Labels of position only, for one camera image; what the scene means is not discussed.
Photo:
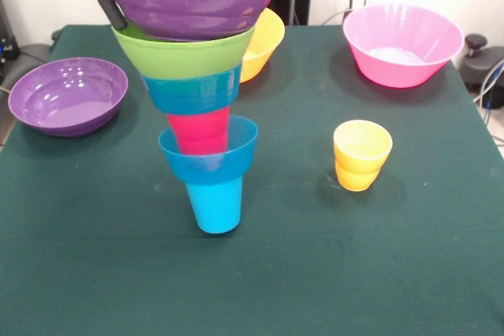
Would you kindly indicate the purple plastic bowl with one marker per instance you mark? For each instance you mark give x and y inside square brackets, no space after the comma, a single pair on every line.
[67,104]
[189,9]

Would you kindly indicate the green plastic bowl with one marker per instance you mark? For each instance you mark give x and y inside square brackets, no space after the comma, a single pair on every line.
[185,58]

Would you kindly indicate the small blue plastic bowl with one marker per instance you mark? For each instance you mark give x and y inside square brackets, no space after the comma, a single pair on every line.
[193,94]
[208,168]

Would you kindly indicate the orange plastic bowl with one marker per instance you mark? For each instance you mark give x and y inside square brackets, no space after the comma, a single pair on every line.
[264,45]

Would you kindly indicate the red plastic cup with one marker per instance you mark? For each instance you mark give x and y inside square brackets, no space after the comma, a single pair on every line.
[201,131]

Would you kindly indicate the blue plastic cup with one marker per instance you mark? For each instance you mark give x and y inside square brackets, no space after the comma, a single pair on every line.
[216,210]

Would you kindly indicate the pink plastic bowl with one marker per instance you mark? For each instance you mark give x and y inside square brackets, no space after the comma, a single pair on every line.
[399,68]

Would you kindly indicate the small black table clamp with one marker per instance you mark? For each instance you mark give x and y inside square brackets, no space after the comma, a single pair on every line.
[57,34]

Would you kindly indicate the grey rounded base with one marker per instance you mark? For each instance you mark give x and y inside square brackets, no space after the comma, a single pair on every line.
[33,56]

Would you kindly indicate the black equipment box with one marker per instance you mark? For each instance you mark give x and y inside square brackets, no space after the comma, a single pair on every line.
[7,45]

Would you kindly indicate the yellow plastic cup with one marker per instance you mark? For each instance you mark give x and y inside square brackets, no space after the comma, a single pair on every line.
[358,174]

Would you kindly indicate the dark green tablecloth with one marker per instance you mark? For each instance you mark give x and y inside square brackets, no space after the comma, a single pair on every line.
[252,273]

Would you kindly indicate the black clamp with knob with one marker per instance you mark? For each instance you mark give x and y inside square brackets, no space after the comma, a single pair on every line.
[482,62]

